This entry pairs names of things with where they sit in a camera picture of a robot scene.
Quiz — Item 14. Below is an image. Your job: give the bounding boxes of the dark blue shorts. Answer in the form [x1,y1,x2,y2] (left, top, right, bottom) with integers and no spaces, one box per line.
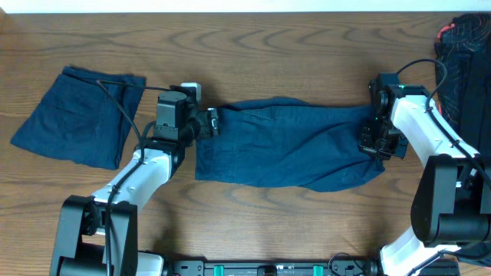
[195,97,384,192]
[11,66,146,169]

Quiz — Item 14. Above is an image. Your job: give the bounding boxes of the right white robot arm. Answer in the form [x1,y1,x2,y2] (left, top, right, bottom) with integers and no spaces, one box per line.
[358,80,490,275]

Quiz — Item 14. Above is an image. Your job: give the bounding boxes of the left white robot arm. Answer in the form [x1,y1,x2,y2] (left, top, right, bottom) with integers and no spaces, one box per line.
[50,108,219,276]

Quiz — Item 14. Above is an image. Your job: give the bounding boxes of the black patterned garment pile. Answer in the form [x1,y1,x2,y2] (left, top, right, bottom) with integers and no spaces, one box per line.
[434,13,490,156]

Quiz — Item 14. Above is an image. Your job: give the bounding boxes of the folded dark blue shorts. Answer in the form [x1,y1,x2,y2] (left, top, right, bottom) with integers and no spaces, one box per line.
[11,66,146,169]

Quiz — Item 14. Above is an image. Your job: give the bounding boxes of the red garment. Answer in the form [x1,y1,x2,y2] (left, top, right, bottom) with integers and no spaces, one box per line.
[437,23,455,40]

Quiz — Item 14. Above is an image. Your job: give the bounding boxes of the left black cable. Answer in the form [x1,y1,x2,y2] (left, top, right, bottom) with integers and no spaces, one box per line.
[95,79,173,276]

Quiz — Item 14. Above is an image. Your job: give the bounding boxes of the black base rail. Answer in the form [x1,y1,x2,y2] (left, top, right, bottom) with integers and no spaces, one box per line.
[130,251,461,276]

